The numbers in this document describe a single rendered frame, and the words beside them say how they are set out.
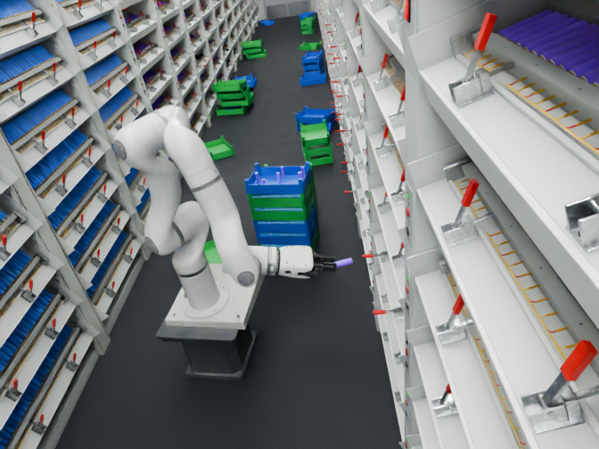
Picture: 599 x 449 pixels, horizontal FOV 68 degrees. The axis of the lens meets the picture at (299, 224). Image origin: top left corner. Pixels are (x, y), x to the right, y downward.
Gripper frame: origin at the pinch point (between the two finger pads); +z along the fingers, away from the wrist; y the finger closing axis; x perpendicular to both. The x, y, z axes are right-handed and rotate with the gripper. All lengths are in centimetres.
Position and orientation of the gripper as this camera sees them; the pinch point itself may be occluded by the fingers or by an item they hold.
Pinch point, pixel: (328, 264)
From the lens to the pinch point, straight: 134.8
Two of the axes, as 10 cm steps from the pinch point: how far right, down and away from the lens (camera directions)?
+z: 9.9, 0.6, 1.2
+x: -1.2, 8.0, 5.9
